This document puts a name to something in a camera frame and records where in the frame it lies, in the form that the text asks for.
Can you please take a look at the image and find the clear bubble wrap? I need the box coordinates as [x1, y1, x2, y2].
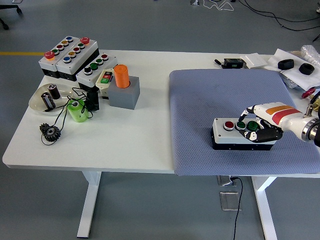
[299, 44, 320, 63]

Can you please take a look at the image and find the yellow floor tape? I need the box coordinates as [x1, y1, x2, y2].
[0, 51, 45, 56]

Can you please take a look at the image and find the green plastic cylinder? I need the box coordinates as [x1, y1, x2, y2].
[65, 98, 90, 123]

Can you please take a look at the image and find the grey-blue honeycomb mat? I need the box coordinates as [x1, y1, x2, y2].
[168, 68, 320, 177]

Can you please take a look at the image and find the five-button box, mushroom button outermost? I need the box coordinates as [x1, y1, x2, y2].
[54, 37, 99, 82]

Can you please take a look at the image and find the beige red-green switch box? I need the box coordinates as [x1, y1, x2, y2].
[95, 67, 116, 98]

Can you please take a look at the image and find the grey block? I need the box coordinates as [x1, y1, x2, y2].
[107, 76, 140, 110]

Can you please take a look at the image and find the thin black cord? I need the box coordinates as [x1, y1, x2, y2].
[40, 86, 95, 146]

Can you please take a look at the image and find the black foam ring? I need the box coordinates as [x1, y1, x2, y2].
[298, 62, 315, 76]
[277, 58, 295, 71]

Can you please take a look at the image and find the large black gear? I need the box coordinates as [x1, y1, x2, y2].
[42, 125, 62, 143]

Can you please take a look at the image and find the long black floor cable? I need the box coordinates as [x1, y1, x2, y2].
[237, 0, 320, 32]

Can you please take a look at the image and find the white shallow bowl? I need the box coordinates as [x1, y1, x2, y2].
[28, 83, 76, 116]

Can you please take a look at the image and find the white table leg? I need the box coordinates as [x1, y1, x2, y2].
[76, 171, 103, 238]
[251, 176, 278, 240]

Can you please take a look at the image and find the four-button control box, white lid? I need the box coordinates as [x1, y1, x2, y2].
[75, 52, 118, 94]

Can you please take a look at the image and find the four-button control box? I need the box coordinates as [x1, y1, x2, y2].
[75, 52, 118, 94]
[211, 117, 278, 152]

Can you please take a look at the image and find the brass valve red handle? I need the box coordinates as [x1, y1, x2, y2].
[301, 87, 320, 112]

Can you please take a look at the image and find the black office chair base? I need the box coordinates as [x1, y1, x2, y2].
[0, 0, 23, 31]

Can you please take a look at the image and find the black floor cable under table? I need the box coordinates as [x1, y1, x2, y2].
[229, 176, 244, 240]

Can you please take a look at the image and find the flat white box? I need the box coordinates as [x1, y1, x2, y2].
[240, 53, 268, 70]

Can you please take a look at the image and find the white floor cable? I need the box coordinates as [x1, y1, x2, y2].
[202, 0, 235, 11]

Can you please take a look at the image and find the five-button box, blue button outermost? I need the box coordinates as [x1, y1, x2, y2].
[38, 36, 77, 79]

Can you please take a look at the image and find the black power adapter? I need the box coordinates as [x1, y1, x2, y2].
[86, 91, 100, 112]

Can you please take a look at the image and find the silver plastic bag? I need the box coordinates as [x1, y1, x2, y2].
[279, 69, 305, 90]

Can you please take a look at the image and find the small black device green label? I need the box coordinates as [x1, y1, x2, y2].
[223, 57, 245, 69]

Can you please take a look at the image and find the white paper sheet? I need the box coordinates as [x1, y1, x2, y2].
[264, 48, 320, 91]

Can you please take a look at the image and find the silver floor socket plate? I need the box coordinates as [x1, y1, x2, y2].
[219, 191, 242, 212]

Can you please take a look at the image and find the black cylindrical capacitor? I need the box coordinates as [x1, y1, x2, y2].
[40, 91, 56, 112]
[47, 84, 61, 100]

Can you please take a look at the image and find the orange cylinder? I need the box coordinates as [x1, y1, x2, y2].
[113, 64, 130, 89]

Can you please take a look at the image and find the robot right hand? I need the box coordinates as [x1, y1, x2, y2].
[237, 101, 308, 144]

